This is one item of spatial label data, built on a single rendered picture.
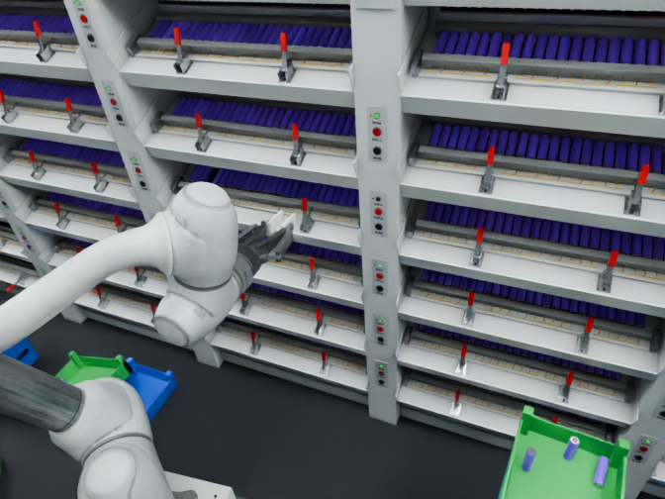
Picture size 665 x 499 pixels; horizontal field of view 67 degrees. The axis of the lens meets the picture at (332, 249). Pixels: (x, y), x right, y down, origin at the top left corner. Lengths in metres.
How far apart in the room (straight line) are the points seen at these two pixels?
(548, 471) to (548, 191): 0.57
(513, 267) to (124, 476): 0.92
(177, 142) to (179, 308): 0.62
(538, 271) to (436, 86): 0.47
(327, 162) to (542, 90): 0.48
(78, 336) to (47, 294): 1.52
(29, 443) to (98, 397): 0.85
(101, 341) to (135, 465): 1.18
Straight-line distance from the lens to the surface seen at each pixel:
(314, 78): 1.10
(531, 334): 1.33
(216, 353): 1.95
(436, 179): 1.10
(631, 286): 1.22
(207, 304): 0.88
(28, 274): 2.53
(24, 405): 1.21
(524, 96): 0.99
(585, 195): 1.10
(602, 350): 1.35
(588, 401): 1.50
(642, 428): 1.52
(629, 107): 1.00
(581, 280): 1.20
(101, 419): 1.26
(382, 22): 0.98
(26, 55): 1.64
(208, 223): 0.78
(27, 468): 2.04
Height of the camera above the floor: 1.50
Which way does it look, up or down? 38 degrees down
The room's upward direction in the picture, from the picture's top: 5 degrees counter-clockwise
